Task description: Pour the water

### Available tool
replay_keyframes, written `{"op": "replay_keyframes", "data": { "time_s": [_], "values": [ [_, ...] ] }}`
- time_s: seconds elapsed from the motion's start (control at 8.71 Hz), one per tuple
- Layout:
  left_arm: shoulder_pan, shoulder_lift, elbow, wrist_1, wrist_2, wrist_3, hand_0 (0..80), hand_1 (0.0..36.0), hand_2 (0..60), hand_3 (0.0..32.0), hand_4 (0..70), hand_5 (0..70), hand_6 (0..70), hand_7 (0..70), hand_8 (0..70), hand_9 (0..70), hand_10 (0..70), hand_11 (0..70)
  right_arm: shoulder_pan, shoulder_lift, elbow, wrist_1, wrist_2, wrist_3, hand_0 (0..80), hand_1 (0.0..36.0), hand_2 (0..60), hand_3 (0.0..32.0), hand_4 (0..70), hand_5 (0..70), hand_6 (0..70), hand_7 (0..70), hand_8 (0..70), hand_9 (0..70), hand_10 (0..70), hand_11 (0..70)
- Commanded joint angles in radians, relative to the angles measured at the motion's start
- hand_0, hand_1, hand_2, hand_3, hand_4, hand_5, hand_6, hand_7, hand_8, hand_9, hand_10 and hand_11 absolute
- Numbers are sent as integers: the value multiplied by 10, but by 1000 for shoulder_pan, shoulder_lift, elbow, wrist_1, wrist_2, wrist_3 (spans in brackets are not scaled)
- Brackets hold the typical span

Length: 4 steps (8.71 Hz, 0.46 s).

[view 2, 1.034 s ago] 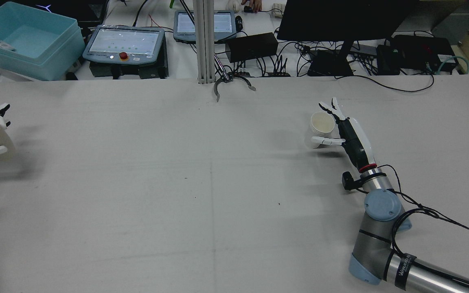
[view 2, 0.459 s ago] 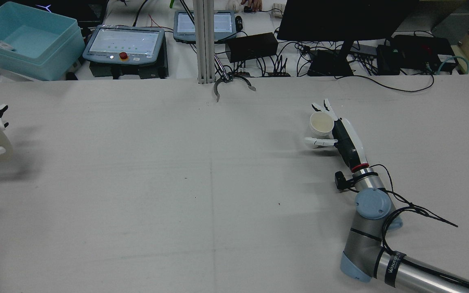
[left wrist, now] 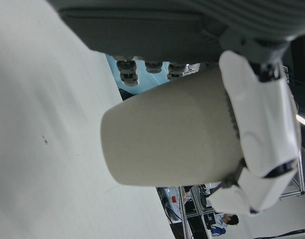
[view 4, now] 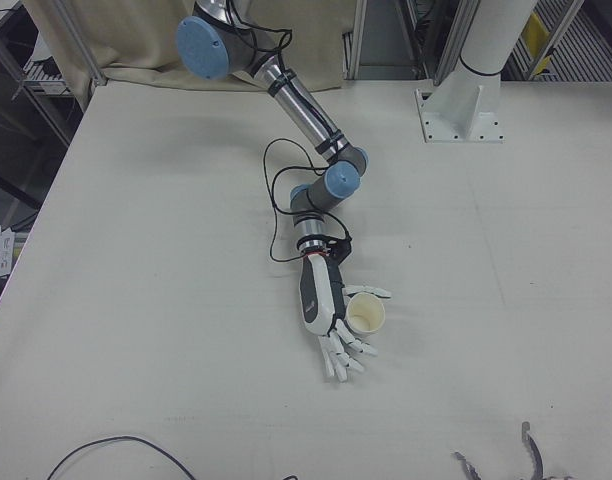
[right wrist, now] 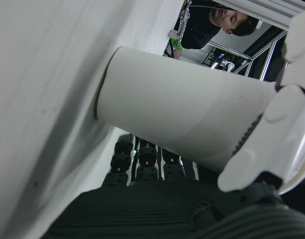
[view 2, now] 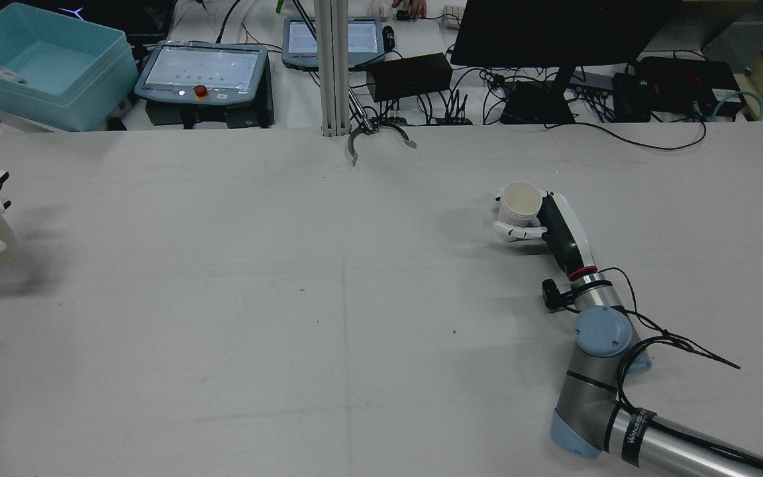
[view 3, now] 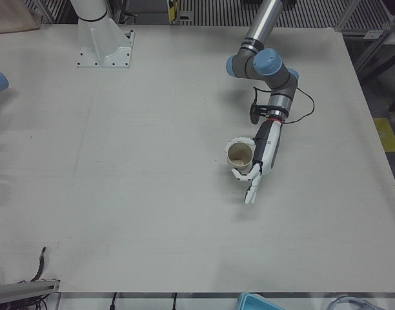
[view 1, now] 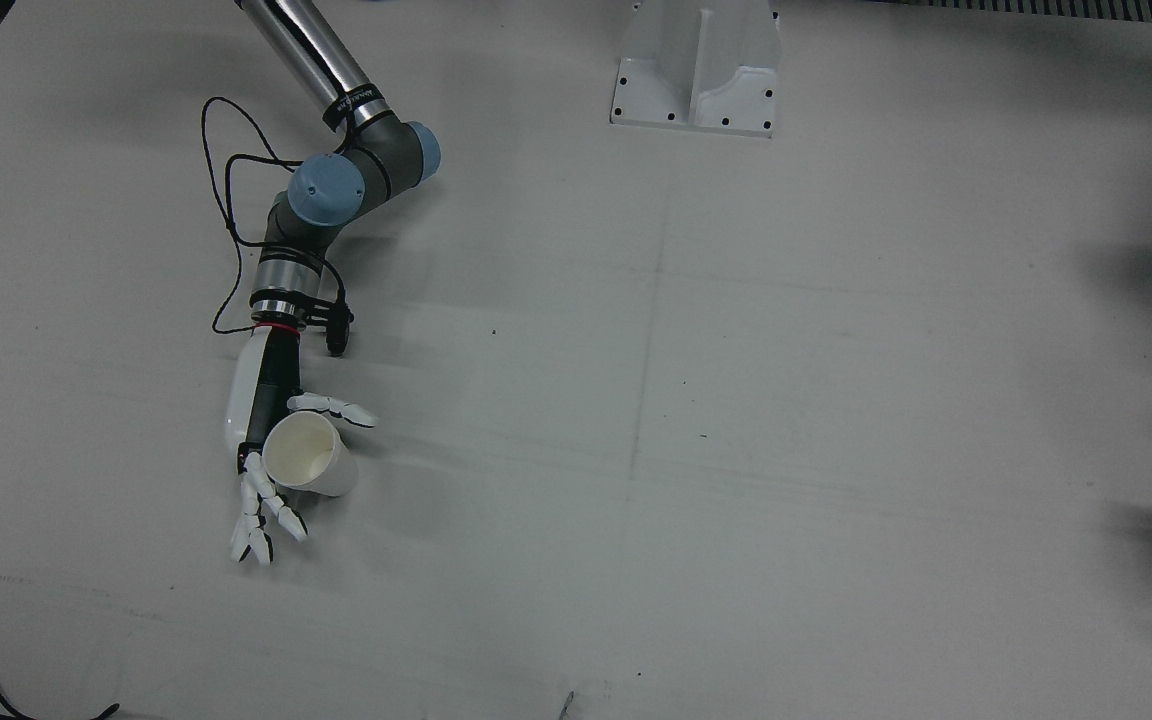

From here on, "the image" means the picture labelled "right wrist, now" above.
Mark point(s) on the grey metal clamp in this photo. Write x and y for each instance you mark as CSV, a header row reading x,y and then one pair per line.
x,y
173,34

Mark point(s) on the green plastic piece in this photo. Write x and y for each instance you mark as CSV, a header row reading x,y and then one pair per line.
x,y
176,44

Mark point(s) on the person in black shirt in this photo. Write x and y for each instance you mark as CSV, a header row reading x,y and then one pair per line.
x,y
232,20

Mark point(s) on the aluminium frame structure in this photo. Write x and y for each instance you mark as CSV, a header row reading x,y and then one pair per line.
x,y
267,11

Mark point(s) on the white paper cup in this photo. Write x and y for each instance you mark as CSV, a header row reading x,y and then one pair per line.
x,y
167,99

